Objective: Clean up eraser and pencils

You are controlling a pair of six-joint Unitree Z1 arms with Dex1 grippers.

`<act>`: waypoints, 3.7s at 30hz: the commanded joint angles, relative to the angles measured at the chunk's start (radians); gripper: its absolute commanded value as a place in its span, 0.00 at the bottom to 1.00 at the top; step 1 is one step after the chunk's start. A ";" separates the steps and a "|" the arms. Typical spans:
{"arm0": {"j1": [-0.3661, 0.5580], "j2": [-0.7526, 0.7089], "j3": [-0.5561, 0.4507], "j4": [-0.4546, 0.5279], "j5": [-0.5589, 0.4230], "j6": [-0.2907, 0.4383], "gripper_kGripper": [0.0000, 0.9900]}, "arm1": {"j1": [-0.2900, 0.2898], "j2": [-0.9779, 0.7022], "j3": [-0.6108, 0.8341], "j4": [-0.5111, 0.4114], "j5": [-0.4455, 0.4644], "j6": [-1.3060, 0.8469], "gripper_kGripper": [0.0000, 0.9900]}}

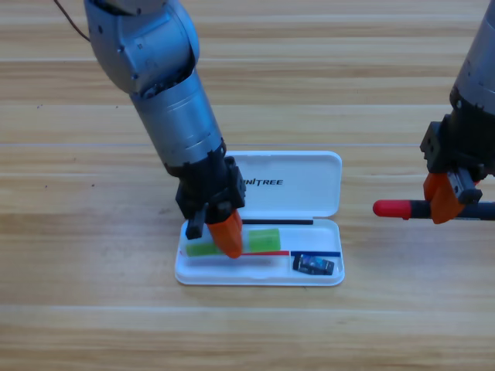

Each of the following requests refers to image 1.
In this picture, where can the white Unitree pencil case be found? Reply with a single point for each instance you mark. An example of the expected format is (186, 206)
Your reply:
(309, 181)

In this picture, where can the red and black marker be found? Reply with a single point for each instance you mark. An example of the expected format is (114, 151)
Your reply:
(390, 208)

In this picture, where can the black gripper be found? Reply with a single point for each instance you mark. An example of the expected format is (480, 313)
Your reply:
(460, 147)
(212, 189)

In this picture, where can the dark blue eraser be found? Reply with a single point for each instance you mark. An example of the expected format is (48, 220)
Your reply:
(313, 264)

